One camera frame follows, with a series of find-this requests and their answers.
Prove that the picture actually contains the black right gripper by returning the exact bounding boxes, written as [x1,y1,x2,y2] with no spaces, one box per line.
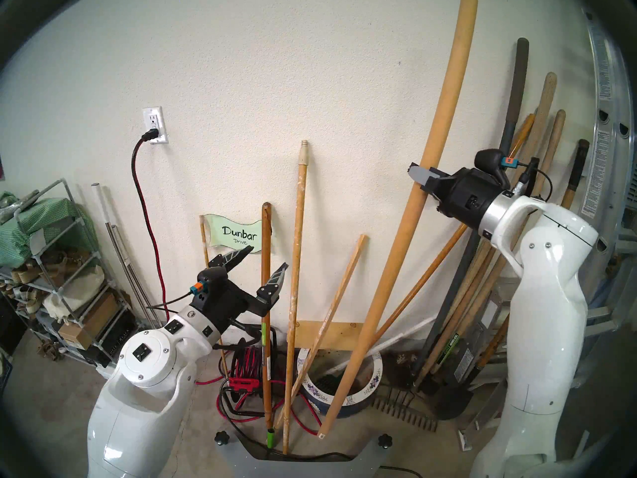
[408,162,509,224]

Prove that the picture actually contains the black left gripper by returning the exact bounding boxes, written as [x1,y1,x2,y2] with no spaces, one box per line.
[192,246,290,334]

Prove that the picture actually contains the paint-speckled pole with threaded tip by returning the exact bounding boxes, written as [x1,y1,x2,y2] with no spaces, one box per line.
[281,140,310,456]

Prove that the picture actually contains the thick light wooden pole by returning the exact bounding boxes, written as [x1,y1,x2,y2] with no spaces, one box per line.
[317,0,479,440]

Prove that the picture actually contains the floral ceramic pot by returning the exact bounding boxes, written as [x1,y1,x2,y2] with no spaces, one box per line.
[297,348,384,419]

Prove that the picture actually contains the brown stick with hole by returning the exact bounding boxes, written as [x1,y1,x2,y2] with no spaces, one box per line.
[261,202,274,430]

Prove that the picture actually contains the Dunbar Drive flag sign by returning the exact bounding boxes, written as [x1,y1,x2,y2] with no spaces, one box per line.
[199,213,263,379]

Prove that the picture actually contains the thin square wooden stick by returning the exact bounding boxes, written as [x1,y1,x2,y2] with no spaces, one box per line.
[274,235,369,430]

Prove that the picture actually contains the plywood board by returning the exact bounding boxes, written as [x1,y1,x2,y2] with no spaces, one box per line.
[295,321,369,356]

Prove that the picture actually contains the chrome metal rod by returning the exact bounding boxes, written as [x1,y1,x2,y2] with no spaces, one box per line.
[105,222,162,328]

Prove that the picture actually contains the black box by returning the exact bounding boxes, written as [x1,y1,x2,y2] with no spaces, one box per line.
[80,320,137,368]

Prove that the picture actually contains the grey metal step stool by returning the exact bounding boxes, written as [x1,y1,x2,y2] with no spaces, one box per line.
[475,275,518,338]

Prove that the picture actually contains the black rod with green tip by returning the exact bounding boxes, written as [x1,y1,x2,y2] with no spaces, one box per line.
[259,322,276,450]

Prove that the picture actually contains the white and metal poles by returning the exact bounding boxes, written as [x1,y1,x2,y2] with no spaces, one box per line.
[91,182,152,329]

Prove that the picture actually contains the brown cardboard box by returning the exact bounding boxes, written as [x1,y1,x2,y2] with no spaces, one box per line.
[57,293,120,351]

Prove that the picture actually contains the white cloth bag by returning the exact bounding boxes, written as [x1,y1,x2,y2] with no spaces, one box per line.
[42,265,106,318]

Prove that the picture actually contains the grey metal shoe rack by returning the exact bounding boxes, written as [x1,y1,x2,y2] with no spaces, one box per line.
[0,178,137,378]

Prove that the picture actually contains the aluminium ladder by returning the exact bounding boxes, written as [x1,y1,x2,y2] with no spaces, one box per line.
[455,9,637,453]

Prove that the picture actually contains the tan woven sandal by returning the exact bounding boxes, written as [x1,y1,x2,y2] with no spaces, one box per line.
[45,250,95,273]
[7,263,48,283]

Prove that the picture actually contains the metal rake head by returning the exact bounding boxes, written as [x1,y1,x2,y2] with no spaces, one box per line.
[371,386,439,433]

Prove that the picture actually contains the black shovel blade with stickers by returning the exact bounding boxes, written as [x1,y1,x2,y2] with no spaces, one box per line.
[430,328,491,422]

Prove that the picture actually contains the green checkered cloth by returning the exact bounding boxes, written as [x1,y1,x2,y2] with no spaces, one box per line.
[0,196,98,268]

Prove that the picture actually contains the silver glitter shoe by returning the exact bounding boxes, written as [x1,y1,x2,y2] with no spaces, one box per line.
[0,189,40,225]

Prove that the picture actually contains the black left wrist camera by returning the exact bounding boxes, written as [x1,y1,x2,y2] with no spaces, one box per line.
[191,268,228,301]

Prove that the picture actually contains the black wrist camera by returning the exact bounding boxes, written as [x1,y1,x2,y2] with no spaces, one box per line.
[474,148,516,179]
[191,268,228,301]

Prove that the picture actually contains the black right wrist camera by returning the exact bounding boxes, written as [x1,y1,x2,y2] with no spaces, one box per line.
[474,148,516,179]

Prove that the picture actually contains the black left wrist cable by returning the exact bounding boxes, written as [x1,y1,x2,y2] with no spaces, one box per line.
[146,291,195,311]

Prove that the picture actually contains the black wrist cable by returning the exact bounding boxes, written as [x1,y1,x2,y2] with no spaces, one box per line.
[146,291,195,311]
[513,156,553,204]

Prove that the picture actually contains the red extension cord reel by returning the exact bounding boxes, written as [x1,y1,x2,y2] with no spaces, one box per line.
[195,339,325,437]

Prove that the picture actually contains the glossy orange rake handle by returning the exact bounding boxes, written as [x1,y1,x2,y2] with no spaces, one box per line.
[315,114,536,395]

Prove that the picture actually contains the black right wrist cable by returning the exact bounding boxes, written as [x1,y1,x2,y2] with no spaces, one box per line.
[513,156,553,204]

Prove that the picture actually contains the long pale wooden handle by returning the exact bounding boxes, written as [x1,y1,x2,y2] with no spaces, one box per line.
[413,72,557,388]

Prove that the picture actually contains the dark handle with grey grip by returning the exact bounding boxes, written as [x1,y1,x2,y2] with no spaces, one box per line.
[412,37,530,378]

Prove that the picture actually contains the wooden handle with black grip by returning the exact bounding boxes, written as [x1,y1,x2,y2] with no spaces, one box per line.
[475,138,590,370]

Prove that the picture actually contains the black red power cord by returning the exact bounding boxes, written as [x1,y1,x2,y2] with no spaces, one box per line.
[131,127,171,323]

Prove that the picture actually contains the white wall outlet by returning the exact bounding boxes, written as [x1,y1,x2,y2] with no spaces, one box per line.
[142,107,169,145]

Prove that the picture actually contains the black floor cable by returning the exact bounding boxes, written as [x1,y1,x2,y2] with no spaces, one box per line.
[217,382,359,460]

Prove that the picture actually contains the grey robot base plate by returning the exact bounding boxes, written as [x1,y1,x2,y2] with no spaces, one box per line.
[214,431,399,478]

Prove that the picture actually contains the white strappy sandal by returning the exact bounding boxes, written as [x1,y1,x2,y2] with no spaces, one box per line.
[10,283,43,313]

